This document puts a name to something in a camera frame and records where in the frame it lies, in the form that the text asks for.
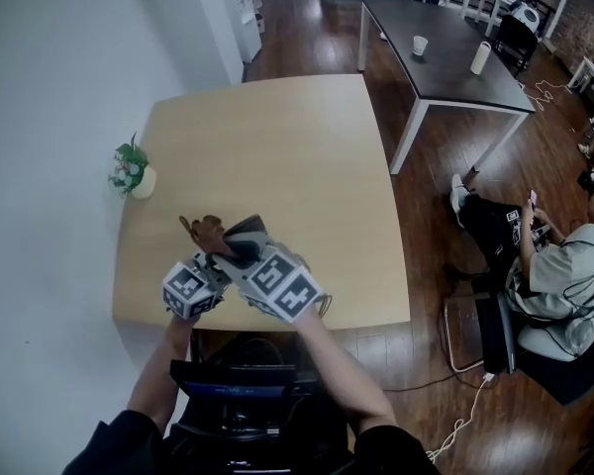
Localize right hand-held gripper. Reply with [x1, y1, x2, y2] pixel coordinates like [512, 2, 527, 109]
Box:
[211, 230, 325, 325]

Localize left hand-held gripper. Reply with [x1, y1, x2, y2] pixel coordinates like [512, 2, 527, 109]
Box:
[161, 253, 229, 321]

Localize person's right forearm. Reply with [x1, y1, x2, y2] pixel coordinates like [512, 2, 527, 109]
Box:
[296, 309, 397, 434]

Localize person's left forearm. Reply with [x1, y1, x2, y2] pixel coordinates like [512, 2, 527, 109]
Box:
[127, 312, 202, 439]

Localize black chest rig with screen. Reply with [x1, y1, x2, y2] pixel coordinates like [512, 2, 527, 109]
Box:
[170, 332, 357, 464]

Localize flowers in cream pot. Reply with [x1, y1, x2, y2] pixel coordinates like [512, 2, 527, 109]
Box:
[107, 132, 158, 201]

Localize person's black shirt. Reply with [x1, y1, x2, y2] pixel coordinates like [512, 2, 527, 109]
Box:
[61, 408, 442, 475]

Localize white water dispenser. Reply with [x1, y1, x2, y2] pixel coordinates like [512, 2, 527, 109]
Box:
[221, 0, 264, 64]

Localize black bag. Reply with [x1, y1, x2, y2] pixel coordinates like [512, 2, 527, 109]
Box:
[474, 294, 519, 376]

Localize dark table with white legs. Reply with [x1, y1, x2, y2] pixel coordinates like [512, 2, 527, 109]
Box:
[356, 0, 537, 176]

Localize white cylindrical bottle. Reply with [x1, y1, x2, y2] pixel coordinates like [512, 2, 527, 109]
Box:
[469, 41, 491, 75]

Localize grey office chair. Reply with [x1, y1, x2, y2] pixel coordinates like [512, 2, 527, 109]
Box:
[494, 289, 594, 408]

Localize white slatted chair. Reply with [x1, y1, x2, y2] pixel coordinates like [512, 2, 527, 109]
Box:
[474, 0, 507, 37]

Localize black chair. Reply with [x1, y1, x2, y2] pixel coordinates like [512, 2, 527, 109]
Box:
[493, 13, 544, 77]

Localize white and black backpack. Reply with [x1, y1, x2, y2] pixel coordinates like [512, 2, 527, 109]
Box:
[509, 0, 542, 25]

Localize metal tube frame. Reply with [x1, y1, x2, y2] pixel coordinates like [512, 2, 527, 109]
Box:
[443, 294, 486, 371]

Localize white cable with plug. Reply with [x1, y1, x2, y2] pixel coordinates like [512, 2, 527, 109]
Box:
[425, 371, 496, 464]

